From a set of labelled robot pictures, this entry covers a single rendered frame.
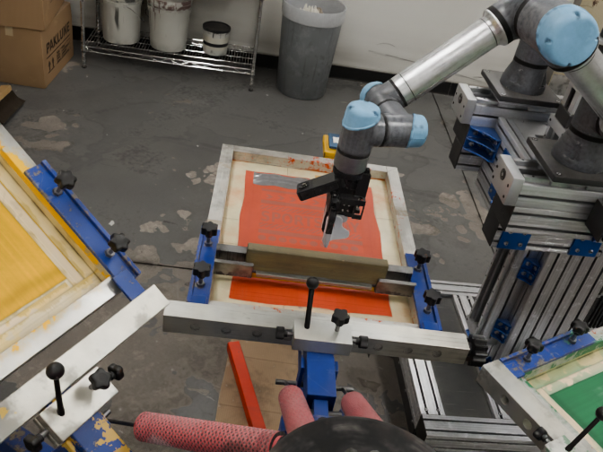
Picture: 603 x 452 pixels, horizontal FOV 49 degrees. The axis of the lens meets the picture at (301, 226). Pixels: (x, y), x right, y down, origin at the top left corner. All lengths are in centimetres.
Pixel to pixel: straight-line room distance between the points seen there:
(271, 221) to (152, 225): 160
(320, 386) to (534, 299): 129
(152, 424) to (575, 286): 172
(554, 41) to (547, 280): 114
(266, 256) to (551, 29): 82
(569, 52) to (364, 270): 68
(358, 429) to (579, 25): 95
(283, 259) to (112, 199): 210
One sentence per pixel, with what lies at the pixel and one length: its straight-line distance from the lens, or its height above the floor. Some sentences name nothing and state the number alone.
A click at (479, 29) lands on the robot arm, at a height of 162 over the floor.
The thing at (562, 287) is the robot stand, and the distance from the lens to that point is 250.
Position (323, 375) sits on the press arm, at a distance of 139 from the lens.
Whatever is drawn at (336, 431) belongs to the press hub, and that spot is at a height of 131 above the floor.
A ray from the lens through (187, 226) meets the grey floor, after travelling 346.
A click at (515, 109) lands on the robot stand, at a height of 120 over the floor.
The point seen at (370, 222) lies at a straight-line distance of 199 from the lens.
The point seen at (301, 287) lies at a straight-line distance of 170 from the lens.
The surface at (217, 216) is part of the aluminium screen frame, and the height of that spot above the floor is 99.
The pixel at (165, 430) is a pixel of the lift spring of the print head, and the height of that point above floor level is 115.
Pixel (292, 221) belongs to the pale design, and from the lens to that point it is 193.
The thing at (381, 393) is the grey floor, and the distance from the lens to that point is 281.
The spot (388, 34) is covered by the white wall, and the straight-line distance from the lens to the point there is 533.
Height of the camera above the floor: 206
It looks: 35 degrees down
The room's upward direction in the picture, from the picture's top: 11 degrees clockwise
